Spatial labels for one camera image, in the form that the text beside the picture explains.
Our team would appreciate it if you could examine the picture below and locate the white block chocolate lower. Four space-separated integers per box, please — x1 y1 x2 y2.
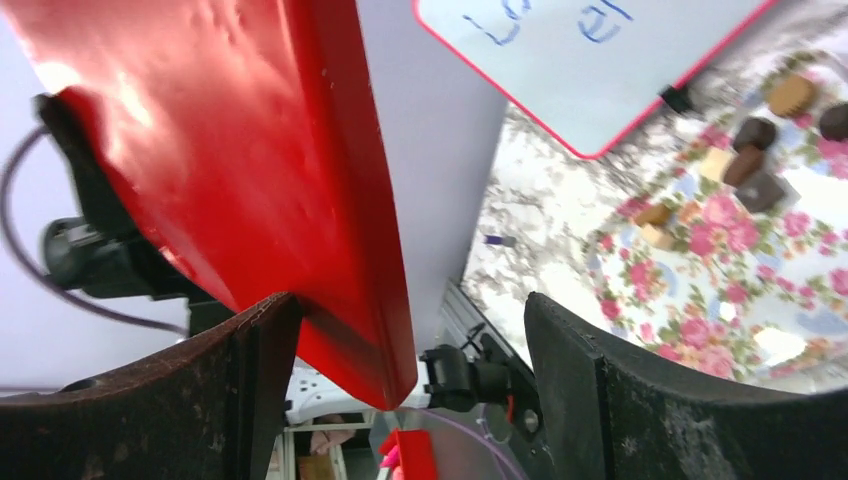
640 223 676 251

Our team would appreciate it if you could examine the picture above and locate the white board pink frame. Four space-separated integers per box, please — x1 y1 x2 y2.
413 0 770 159

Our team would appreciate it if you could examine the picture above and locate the white square chocolate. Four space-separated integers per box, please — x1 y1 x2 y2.
698 147 735 183

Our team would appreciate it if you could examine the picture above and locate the dark round chocolate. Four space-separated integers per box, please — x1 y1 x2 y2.
818 102 848 142

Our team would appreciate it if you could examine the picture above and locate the caramel round chocolate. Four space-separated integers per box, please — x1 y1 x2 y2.
766 74 817 118

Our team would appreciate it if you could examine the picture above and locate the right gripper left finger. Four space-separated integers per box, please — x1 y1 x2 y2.
1 294 303 479

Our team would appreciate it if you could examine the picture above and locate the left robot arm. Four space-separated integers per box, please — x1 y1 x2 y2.
34 94 233 336

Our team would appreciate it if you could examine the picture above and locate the red box lid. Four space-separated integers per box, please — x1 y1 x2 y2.
1 1 418 410

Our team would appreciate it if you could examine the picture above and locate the floral rectangular tray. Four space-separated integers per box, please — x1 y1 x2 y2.
587 50 847 394

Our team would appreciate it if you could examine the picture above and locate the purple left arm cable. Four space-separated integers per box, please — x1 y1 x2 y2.
0 125 190 336

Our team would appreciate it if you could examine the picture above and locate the caramel block chocolate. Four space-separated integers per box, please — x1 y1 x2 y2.
632 203 674 227

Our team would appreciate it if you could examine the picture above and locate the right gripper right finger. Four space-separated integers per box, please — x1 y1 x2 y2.
524 293 847 479

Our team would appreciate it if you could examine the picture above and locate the dark square chocolate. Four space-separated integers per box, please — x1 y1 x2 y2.
734 171 786 214

